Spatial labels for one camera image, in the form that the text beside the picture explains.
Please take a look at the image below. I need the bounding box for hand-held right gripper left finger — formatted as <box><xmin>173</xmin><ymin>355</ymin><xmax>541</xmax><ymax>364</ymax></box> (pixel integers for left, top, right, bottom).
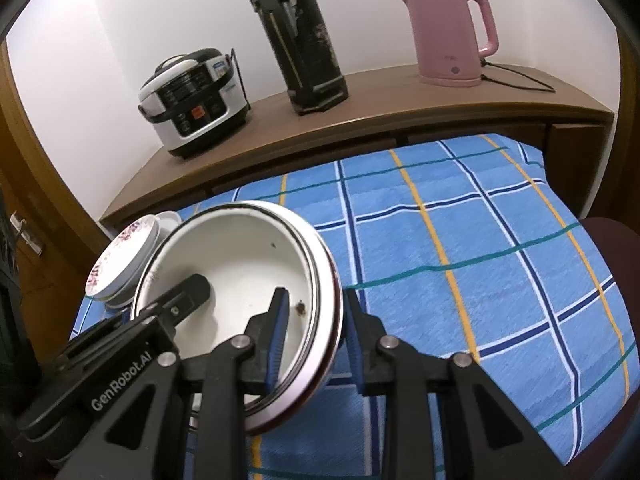
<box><xmin>55</xmin><ymin>286</ymin><xmax>292</xmax><ymax>480</ymax></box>

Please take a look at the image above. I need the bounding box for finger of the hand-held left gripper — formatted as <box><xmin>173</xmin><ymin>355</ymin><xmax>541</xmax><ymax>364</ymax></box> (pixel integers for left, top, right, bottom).
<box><xmin>134</xmin><ymin>272</ymin><xmax>211</xmax><ymax>333</ymax></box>

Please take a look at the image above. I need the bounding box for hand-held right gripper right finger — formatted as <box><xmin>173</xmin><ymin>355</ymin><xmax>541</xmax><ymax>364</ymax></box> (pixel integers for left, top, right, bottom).
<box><xmin>344</xmin><ymin>290</ymin><xmax>571</xmax><ymax>480</ymax></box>

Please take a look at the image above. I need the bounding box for white enamel bowl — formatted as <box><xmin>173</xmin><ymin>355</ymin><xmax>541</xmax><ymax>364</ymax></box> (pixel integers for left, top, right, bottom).
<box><xmin>131</xmin><ymin>201</ymin><xmax>326</xmax><ymax>411</ymax></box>

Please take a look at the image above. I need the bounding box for plain grey-white plate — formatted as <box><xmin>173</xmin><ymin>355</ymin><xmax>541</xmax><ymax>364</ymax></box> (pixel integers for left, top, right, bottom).
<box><xmin>102</xmin><ymin>240</ymin><xmax>161</xmax><ymax>310</ymax></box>

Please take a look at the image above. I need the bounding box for pink bowl white rim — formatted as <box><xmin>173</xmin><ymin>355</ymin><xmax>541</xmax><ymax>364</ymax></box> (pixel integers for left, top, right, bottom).
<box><xmin>240</xmin><ymin>201</ymin><xmax>345</xmax><ymax>436</ymax></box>

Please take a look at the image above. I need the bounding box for white plate pink floral rim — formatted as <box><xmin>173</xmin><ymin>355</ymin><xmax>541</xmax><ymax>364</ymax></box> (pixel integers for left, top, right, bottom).
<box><xmin>86</xmin><ymin>214</ymin><xmax>162</xmax><ymax>303</ymax></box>

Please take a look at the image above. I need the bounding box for blue plaid cloth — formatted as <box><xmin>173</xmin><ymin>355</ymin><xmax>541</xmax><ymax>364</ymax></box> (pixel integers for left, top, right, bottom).
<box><xmin>70</xmin><ymin>132</ymin><xmax>631</xmax><ymax>480</ymax></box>

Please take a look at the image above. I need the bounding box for brown wooden door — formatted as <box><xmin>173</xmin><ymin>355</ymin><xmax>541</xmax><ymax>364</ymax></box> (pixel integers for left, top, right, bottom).
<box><xmin>607</xmin><ymin>15</ymin><xmax>640</xmax><ymax>221</ymax></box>
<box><xmin>0</xmin><ymin>40</ymin><xmax>111</xmax><ymax>311</ymax></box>

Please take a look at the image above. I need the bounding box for silver black rice cooker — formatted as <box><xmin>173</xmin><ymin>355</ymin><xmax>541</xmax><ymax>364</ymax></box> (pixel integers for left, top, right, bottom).
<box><xmin>137</xmin><ymin>47</ymin><xmax>252</xmax><ymax>160</ymax></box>

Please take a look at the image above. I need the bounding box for brown wooden cabinet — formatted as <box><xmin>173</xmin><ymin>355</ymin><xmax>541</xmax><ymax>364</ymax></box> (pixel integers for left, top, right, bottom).
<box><xmin>98</xmin><ymin>62</ymin><xmax>616</xmax><ymax>231</ymax></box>

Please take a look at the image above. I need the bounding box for black thermos flask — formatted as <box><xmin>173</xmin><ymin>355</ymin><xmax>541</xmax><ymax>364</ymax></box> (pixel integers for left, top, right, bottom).
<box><xmin>243</xmin><ymin>0</ymin><xmax>350</xmax><ymax>117</ymax></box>

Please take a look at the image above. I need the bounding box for round dark brown stool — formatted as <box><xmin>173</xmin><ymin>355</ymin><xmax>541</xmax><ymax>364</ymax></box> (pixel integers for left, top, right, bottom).
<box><xmin>565</xmin><ymin>216</ymin><xmax>640</xmax><ymax>471</ymax></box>

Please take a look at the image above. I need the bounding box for pink electric kettle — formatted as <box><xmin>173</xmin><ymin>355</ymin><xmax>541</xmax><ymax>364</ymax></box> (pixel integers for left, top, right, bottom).
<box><xmin>394</xmin><ymin>0</ymin><xmax>501</xmax><ymax>87</ymax></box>

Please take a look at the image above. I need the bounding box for silver door handle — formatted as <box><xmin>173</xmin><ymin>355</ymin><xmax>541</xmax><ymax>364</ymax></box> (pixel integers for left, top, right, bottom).
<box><xmin>10</xmin><ymin>211</ymin><xmax>45</xmax><ymax>257</ymax></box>

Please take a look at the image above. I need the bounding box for black kettle cable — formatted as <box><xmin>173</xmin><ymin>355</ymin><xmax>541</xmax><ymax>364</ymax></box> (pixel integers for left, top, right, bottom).
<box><xmin>477</xmin><ymin>59</ymin><xmax>557</xmax><ymax>94</ymax></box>

